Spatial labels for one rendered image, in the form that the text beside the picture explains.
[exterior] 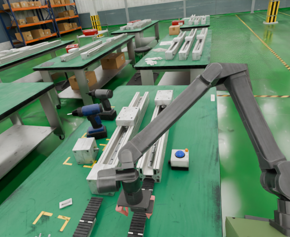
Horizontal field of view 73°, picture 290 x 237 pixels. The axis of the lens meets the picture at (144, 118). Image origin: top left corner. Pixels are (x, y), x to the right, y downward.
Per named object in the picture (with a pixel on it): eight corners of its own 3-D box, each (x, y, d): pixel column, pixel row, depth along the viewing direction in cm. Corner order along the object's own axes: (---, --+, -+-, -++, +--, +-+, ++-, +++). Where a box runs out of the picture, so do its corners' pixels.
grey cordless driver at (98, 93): (114, 121, 137) (107, 92, 126) (90, 119, 144) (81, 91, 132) (119, 115, 144) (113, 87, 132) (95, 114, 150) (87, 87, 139)
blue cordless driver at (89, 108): (109, 137, 121) (101, 106, 110) (76, 144, 119) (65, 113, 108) (108, 130, 128) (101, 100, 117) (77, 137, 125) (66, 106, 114)
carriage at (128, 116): (135, 130, 115) (133, 120, 111) (117, 129, 117) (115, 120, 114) (141, 115, 128) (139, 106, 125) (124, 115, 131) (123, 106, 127)
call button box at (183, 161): (188, 170, 91) (188, 161, 88) (167, 169, 93) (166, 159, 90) (188, 159, 98) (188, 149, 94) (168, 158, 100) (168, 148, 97)
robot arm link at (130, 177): (138, 178, 56) (138, 164, 61) (114, 181, 56) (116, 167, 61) (141, 194, 60) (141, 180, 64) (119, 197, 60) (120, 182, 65)
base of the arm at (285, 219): (327, 242, 48) (300, 227, 59) (323, 206, 50) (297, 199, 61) (286, 236, 50) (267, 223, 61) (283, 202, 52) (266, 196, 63)
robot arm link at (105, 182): (131, 148, 58) (135, 150, 66) (92, 152, 58) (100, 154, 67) (135, 191, 55) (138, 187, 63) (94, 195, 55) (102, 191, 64)
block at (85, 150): (98, 162, 103) (94, 148, 98) (77, 164, 104) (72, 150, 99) (102, 150, 111) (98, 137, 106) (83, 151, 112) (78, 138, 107)
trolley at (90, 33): (103, 69, 540) (94, 29, 488) (84, 70, 552) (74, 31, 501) (115, 59, 625) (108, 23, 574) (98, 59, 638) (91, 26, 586)
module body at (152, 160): (160, 182, 87) (159, 169, 83) (138, 181, 89) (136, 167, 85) (173, 101, 153) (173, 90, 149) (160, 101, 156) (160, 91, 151)
